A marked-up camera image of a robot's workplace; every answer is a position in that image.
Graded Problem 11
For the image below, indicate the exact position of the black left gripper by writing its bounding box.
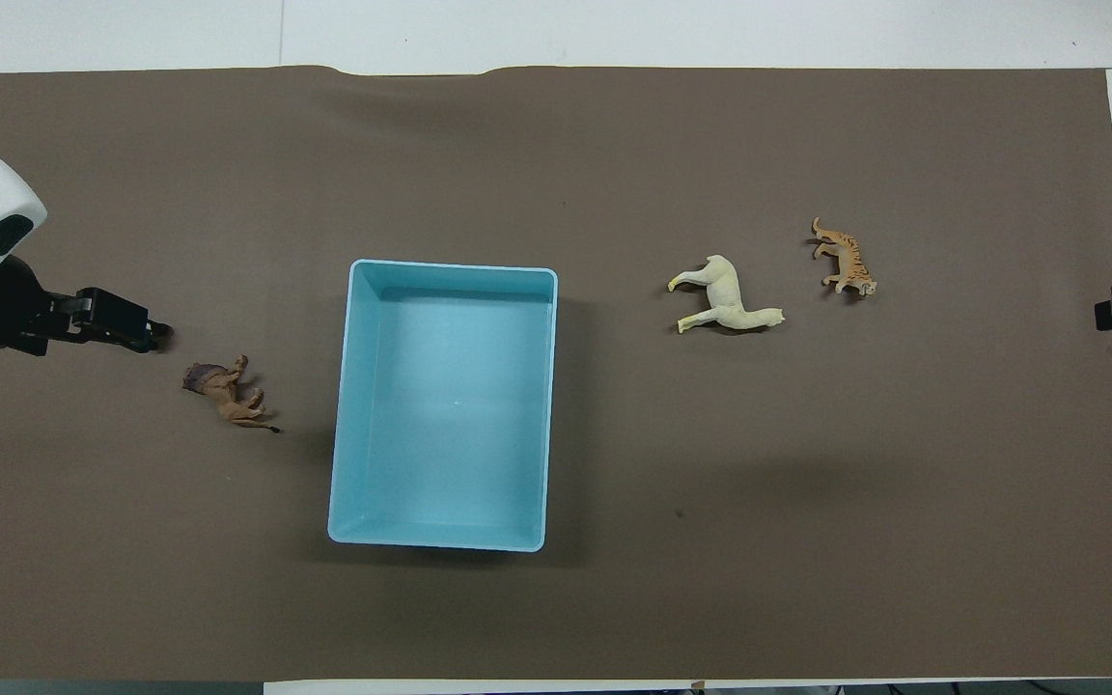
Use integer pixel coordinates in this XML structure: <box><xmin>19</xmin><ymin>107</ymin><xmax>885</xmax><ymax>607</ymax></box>
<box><xmin>0</xmin><ymin>255</ymin><xmax>154</xmax><ymax>356</ymax></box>

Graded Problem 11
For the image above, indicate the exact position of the brown lion toy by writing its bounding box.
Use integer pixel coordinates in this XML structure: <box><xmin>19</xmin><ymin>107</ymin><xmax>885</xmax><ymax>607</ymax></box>
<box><xmin>181</xmin><ymin>354</ymin><xmax>283</xmax><ymax>433</ymax></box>

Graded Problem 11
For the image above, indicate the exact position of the orange striped tiger toy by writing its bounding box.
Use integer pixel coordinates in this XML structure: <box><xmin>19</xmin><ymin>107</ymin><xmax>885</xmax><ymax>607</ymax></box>
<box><xmin>811</xmin><ymin>216</ymin><xmax>878</xmax><ymax>299</ymax></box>

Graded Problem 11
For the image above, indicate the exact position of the cream horse toy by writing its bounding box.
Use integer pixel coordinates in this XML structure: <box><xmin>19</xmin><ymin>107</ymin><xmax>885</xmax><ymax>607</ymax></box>
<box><xmin>667</xmin><ymin>255</ymin><xmax>787</xmax><ymax>335</ymax></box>

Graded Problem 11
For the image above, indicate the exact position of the light blue storage box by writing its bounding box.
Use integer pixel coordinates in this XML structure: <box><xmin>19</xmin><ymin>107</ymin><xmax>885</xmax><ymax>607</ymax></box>
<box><xmin>327</xmin><ymin>259</ymin><xmax>559</xmax><ymax>554</ymax></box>

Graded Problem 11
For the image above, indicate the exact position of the brown table mat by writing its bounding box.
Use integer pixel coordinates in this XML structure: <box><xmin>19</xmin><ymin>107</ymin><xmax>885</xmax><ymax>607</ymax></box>
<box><xmin>0</xmin><ymin>65</ymin><xmax>1112</xmax><ymax>682</ymax></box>

